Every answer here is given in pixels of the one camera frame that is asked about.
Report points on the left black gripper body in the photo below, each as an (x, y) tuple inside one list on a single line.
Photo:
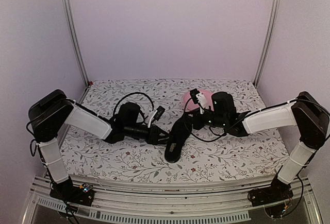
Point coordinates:
[(149, 138)]

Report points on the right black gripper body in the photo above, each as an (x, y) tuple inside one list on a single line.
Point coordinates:
[(200, 124)]

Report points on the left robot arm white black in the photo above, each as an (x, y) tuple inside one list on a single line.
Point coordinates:
[(47, 116)]

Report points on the black shoelace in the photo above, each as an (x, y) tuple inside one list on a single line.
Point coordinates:
[(182, 129)]

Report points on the left aluminium frame post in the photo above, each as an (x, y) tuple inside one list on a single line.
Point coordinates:
[(74, 38)]

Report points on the aluminium frame post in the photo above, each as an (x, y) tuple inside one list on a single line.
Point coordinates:
[(74, 38), (267, 42)]

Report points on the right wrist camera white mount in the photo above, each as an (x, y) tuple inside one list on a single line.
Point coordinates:
[(198, 98)]

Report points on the pink plate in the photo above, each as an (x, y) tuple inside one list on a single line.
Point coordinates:
[(192, 106)]

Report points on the black shoe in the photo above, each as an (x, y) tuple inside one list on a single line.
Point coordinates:
[(172, 152)]

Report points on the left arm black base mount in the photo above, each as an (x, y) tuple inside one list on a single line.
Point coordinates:
[(69, 193)]

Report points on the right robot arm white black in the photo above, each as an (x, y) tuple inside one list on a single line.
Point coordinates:
[(305, 112)]

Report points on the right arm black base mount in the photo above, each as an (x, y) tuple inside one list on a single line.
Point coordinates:
[(270, 194)]

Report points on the right aluminium frame post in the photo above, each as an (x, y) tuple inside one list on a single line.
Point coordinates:
[(267, 42)]

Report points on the floral patterned table mat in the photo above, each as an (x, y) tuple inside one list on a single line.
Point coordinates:
[(208, 160)]

